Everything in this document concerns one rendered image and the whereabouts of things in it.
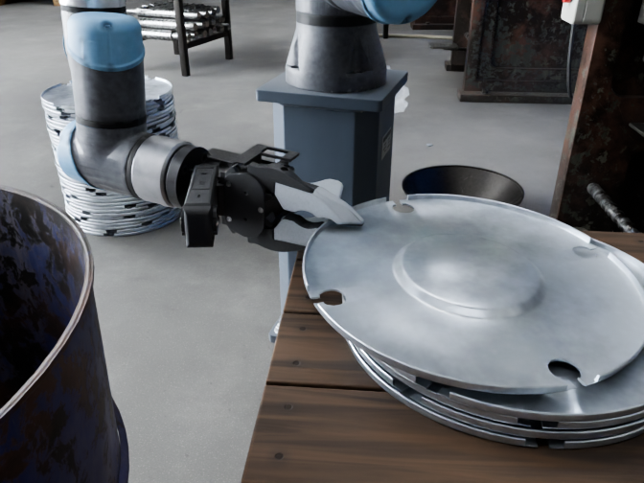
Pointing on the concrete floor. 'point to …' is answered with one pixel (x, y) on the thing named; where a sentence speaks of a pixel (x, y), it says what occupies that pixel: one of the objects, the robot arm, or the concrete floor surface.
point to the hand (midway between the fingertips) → (347, 227)
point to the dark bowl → (464, 183)
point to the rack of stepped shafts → (185, 26)
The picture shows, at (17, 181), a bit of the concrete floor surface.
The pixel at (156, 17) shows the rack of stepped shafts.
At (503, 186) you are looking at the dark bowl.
